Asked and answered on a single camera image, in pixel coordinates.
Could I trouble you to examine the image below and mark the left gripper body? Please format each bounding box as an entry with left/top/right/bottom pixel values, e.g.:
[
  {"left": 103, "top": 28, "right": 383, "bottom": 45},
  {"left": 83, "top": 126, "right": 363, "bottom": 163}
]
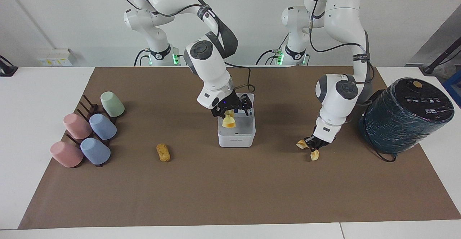
[{"left": 313, "top": 135, "right": 330, "bottom": 148}]

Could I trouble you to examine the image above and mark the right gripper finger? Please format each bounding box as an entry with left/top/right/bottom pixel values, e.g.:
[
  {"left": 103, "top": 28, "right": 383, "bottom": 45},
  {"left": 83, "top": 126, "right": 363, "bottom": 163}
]
[
  {"left": 211, "top": 105, "right": 230, "bottom": 128},
  {"left": 229, "top": 94, "right": 253, "bottom": 128}
]

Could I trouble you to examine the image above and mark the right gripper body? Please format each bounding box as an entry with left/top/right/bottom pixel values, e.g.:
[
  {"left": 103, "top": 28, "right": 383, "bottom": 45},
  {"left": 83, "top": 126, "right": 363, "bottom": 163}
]
[{"left": 216, "top": 92, "right": 241, "bottom": 112}]

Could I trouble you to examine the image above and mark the white square bin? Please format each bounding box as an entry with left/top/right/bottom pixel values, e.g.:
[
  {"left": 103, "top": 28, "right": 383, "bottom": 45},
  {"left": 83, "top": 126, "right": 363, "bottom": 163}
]
[{"left": 218, "top": 93, "right": 256, "bottom": 148}]

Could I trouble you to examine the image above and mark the dark round trash bin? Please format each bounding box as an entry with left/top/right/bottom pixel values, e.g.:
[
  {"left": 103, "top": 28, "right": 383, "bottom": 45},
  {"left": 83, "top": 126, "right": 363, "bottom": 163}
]
[{"left": 358, "top": 77, "right": 455, "bottom": 156}]

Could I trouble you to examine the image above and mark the yellow bread piece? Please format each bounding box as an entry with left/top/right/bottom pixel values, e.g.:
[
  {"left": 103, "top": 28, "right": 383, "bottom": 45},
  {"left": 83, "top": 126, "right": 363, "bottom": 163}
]
[{"left": 156, "top": 144, "right": 171, "bottom": 162}]

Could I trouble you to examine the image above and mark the green cup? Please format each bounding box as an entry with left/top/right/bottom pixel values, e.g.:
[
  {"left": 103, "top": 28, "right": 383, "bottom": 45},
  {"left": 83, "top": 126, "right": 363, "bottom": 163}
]
[{"left": 100, "top": 91, "right": 125, "bottom": 118}]

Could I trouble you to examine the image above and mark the blue cup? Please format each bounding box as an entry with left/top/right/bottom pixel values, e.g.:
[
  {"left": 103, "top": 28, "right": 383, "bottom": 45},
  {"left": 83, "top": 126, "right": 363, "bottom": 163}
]
[
  {"left": 89, "top": 113, "right": 117, "bottom": 140},
  {"left": 80, "top": 137, "right": 111, "bottom": 166}
]

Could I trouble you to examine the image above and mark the brown cup rack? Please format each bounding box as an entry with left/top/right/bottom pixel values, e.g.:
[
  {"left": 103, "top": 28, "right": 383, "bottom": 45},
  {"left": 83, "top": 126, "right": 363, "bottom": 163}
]
[{"left": 65, "top": 94, "right": 118, "bottom": 168}]

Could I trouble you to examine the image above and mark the pink cup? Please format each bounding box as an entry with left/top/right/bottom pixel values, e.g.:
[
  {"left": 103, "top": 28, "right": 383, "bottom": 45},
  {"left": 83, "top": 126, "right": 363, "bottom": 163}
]
[
  {"left": 50, "top": 141, "right": 84, "bottom": 168},
  {"left": 63, "top": 113, "right": 92, "bottom": 140}
]

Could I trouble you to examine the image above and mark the blue crate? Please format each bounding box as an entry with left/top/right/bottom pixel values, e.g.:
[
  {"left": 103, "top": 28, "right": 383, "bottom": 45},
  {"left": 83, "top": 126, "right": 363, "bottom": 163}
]
[{"left": 442, "top": 70, "right": 461, "bottom": 108}]

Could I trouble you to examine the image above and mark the black stand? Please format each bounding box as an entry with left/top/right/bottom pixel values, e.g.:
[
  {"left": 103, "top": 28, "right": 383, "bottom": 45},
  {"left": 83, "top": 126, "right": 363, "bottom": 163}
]
[
  {"left": 0, "top": 55, "right": 19, "bottom": 77},
  {"left": 422, "top": 37, "right": 461, "bottom": 76}
]

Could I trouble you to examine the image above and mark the white box with yellow labels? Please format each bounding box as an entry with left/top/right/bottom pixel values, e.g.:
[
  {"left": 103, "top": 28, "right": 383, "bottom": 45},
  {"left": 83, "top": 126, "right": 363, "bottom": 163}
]
[{"left": 37, "top": 48, "right": 77, "bottom": 67}]

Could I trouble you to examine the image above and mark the black cable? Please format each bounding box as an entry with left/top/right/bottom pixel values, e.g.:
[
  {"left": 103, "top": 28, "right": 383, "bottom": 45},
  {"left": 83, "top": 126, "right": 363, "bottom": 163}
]
[
  {"left": 360, "top": 113, "right": 398, "bottom": 163},
  {"left": 308, "top": 0, "right": 375, "bottom": 106},
  {"left": 255, "top": 33, "right": 291, "bottom": 66},
  {"left": 224, "top": 62, "right": 256, "bottom": 95},
  {"left": 134, "top": 49, "right": 150, "bottom": 67}
]

